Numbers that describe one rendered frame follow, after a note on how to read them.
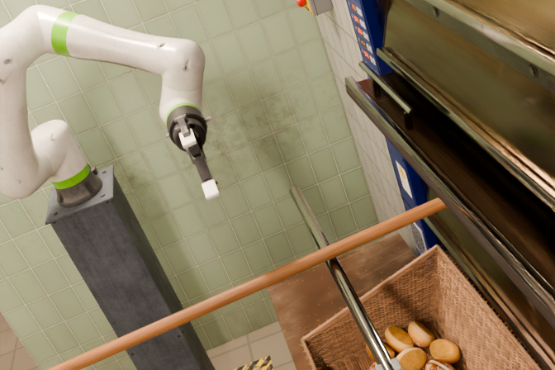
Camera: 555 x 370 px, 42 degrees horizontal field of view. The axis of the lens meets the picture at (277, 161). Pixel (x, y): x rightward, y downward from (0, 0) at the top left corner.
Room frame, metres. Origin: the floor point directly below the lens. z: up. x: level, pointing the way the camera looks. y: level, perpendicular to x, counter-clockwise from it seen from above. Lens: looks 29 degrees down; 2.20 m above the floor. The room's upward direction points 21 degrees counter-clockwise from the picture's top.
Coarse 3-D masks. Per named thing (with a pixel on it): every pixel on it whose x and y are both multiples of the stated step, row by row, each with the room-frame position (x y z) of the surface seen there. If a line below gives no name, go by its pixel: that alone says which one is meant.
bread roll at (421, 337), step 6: (414, 324) 1.57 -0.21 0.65; (420, 324) 1.58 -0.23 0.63; (408, 330) 1.57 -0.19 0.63; (414, 330) 1.55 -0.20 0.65; (420, 330) 1.54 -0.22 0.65; (426, 330) 1.54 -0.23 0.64; (414, 336) 1.54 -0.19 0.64; (420, 336) 1.52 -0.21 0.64; (426, 336) 1.52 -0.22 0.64; (432, 336) 1.52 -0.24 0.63; (414, 342) 1.54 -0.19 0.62; (420, 342) 1.52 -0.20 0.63; (426, 342) 1.51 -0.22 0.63
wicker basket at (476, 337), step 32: (384, 288) 1.61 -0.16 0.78; (416, 288) 1.62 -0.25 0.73; (448, 288) 1.53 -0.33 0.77; (352, 320) 1.60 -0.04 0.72; (384, 320) 1.61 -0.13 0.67; (416, 320) 1.61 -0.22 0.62; (448, 320) 1.53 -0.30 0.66; (480, 320) 1.35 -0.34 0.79; (320, 352) 1.59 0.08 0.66; (352, 352) 1.60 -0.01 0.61; (480, 352) 1.35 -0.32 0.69; (512, 352) 1.20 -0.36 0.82
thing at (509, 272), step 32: (352, 96) 1.62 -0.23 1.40; (384, 96) 1.55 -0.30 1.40; (416, 96) 1.51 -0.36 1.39; (384, 128) 1.39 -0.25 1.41; (416, 128) 1.35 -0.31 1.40; (448, 128) 1.32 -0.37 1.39; (448, 160) 1.19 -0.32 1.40; (480, 160) 1.16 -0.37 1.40; (480, 192) 1.06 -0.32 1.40; (512, 192) 1.03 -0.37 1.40; (512, 224) 0.94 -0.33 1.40; (544, 224) 0.92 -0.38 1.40; (544, 256) 0.85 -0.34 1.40
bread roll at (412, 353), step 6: (414, 348) 1.49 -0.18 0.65; (402, 354) 1.47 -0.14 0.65; (408, 354) 1.47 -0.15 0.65; (414, 354) 1.47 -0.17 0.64; (420, 354) 1.47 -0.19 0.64; (402, 360) 1.46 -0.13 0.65; (408, 360) 1.46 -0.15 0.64; (414, 360) 1.46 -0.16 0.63; (420, 360) 1.46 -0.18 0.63; (402, 366) 1.45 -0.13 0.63; (408, 366) 1.45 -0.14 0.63; (414, 366) 1.45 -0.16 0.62; (420, 366) 1.45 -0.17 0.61
